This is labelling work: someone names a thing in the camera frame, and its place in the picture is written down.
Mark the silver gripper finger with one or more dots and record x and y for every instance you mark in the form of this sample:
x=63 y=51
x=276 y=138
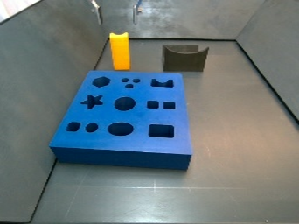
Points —
x=136 y=10

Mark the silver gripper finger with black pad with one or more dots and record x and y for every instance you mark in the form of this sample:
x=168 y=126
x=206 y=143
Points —
x=96 y=10

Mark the yellow arch block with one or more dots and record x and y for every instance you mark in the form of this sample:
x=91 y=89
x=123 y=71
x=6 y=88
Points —
x=120 y=51

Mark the blue foam shape board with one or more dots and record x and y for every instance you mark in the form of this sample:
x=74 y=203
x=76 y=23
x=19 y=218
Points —
x=127 y=120

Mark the black curved holder stand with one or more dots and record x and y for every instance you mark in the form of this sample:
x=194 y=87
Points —
x=184 y=58

